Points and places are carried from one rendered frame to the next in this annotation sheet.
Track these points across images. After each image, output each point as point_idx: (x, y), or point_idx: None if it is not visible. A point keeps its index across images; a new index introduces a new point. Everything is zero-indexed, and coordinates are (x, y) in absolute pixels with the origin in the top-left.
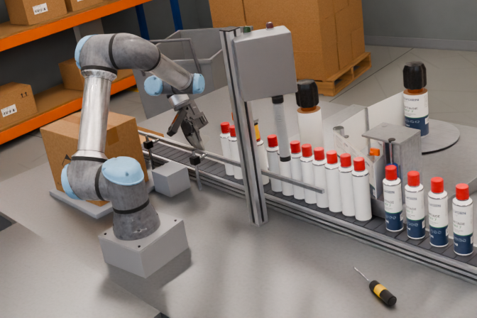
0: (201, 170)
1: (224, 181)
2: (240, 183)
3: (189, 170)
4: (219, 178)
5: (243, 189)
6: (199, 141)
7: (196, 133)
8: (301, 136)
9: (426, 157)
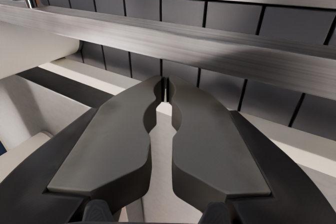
0: None
1: None
2: None
3: None
4: None
5: None
6: (94, 109)
7: (27, 172)
8: (6, 164)
9: (4, 142)
